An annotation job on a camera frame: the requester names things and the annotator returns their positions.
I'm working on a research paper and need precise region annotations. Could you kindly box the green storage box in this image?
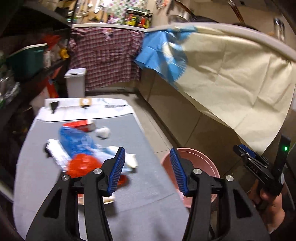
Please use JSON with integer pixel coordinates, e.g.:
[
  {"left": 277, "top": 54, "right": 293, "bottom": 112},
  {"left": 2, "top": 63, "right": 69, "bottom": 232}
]
[{"left": 7, "top": 43, "right": 47, "bottom": 76}]

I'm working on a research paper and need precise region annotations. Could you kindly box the plaid red shirt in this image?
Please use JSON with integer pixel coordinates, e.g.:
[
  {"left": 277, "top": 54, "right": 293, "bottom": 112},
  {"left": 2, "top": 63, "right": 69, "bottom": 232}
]
[{"left": 69, "top": 27, "right": 144, "bottom": 91}]

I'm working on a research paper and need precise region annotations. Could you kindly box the black metal shelf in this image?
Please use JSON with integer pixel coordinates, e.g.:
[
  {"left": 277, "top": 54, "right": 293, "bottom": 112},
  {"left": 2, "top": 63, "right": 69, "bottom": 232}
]
[{"left": 1, "top": 1, "right": 71, "bottom": 127}]

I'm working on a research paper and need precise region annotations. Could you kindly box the person right hand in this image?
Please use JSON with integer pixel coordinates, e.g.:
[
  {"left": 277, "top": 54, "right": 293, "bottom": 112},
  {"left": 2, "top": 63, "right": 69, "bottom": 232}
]
[{"left": 248, "top": 180, "right": 285, "bottom": 233}]

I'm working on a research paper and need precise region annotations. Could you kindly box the blue plastic bag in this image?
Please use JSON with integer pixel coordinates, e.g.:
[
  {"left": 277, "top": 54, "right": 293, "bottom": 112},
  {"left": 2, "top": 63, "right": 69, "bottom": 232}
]
[{"left": 59, "top": 126, "right": 97, "bottom": 159}]

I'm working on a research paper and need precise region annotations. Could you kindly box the cream cloth sheet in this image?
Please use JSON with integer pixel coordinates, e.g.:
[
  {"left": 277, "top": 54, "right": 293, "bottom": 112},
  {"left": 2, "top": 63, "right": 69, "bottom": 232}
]
[{"left": 162, "top": 24, "right": 296, "bottom": 156}]

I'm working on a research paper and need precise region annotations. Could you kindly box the white small trash bin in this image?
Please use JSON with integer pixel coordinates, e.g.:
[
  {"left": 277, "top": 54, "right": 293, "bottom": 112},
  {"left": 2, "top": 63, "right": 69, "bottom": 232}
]
[{"left": 64, "top": 68, "right": 87, "bottom": 98}]

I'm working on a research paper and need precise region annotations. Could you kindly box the blue cloth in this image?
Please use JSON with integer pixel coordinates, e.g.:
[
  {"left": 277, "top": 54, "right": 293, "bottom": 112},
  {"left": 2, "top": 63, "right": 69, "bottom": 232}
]
[{"left": 135, "top": 26, "right": 197, "bottom": 85}]

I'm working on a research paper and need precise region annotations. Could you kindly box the red white small box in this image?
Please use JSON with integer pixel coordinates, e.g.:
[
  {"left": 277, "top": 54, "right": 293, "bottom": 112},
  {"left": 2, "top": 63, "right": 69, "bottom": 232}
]
[{"left": 63, "top": 120, "right": 96, "bottom": 132}]

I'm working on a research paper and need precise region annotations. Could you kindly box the pink plastic basin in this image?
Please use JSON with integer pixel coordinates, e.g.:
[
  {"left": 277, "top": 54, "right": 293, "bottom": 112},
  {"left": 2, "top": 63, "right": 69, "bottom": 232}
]
[{"left": 161, "top": 148, "right": 220, "bottom": 208}]

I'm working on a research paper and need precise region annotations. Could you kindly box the clear plastic straw pack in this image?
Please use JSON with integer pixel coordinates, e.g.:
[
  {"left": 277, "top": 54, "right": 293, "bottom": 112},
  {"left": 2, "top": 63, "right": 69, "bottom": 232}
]
[{"left": 47, "top": 139, "right": 71, "bottom": 172}]

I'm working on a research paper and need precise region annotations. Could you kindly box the grey table cover cloth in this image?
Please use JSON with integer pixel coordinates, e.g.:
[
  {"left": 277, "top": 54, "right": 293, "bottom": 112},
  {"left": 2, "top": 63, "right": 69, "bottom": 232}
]
[{"left": 13, "top": 114, "right": 188, "bottom": 240}]

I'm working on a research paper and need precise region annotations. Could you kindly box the red plastic bag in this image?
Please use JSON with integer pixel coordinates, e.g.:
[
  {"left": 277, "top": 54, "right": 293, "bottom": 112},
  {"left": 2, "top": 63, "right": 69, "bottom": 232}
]
[{"left": 66, "top": 153, "right": 129, "bottom": 186}]

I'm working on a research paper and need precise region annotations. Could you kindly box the crumpled white tissue ball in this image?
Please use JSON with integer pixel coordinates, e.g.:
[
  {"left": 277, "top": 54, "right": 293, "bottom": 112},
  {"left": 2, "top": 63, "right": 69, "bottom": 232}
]
[{"left": 94, "top": 126, "right": 111, "bottom": 139}]

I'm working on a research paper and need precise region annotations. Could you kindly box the black spice rack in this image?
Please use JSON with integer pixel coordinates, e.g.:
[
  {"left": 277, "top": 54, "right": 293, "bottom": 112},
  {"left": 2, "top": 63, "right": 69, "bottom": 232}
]
[{"left": 123, "top": 9, "right": 152, "bottom": 29}]

